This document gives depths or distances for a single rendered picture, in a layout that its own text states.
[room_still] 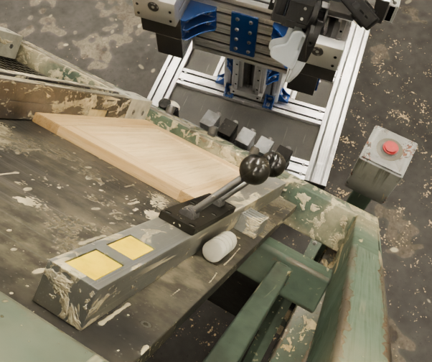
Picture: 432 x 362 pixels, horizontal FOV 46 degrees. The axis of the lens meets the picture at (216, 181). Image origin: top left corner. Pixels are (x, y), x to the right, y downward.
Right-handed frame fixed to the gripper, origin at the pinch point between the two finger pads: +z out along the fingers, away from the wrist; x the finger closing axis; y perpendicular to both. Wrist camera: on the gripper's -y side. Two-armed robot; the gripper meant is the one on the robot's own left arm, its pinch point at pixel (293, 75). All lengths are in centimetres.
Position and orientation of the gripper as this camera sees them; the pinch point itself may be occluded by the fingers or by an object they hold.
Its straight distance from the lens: 89.0
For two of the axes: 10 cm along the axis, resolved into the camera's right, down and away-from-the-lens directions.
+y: -9.7, -2.3, -1.2
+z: -2.5, 8.1, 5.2
